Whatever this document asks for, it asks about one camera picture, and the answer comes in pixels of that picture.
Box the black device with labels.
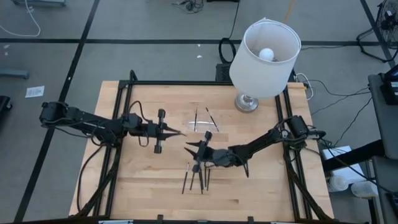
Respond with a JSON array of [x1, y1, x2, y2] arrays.
[[381, 63, 398, 106]]

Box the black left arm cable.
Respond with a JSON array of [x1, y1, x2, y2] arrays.
[[128, 100, 150, 147]]

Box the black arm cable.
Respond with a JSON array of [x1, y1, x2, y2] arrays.
[[317, 133, 398, 195], [128, 100, 150, 147]]

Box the clear acrylic organizer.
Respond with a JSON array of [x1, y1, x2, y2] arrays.
[[185, 119, 221, 134]]

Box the grey side table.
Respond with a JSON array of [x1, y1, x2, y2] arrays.
[[368, 73, 398, 162]]

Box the white cable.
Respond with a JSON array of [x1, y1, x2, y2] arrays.
[[0, 0, 42, 38]]

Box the yellow reel cable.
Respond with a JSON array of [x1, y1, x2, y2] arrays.
[[282, 0, 295, 24]]

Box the black spoolie brush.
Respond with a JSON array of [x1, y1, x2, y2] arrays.
[[205, 107, 220, 133]]

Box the black floor fan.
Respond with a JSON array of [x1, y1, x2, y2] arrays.
[[356, 0, 398, 63]]

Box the thin black cable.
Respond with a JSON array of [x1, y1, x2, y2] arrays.
[[306, 79, 373, 147]]

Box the white box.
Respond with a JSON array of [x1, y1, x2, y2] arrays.
[[322, 145, 368, 185]]

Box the white shade silver table lamp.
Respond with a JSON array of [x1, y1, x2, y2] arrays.
[[229, 17, 302, 113]]

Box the white paper roll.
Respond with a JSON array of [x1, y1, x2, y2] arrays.
[[328, 174, 351, 193], [350, 180, 379, 199]]

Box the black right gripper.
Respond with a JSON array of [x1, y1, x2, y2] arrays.
[[183, 130, 239, 174]]

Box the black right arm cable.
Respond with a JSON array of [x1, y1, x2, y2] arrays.
[[317, 133, 398, 195]]

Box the grey table foot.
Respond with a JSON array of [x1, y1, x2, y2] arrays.
[[11, 0, 67, 7], [0, 68, 30, 80]]

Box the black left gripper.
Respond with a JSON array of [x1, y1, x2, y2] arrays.
[[135, 108, 187, 155]]

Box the black metal beam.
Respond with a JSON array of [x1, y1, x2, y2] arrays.
[[321, 139, 386, 172]]

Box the black power strip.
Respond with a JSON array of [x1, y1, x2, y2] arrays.
[[215, 63, 233, 83]]

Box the black aluminium table frame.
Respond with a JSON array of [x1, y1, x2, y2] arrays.
[[68, 69, 337, 224]]

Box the tangled black cables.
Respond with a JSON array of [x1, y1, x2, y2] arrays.
[[172, 0, 205, 14]]

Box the black coiled power cable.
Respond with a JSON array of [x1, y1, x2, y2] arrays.
[[218, 0, 241, 65]]

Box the white lamp cord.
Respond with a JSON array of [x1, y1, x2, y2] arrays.
[[294, 72, 315, 101]]

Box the white paper sheet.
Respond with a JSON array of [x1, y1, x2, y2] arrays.
[[24, 85, 45, 99]]

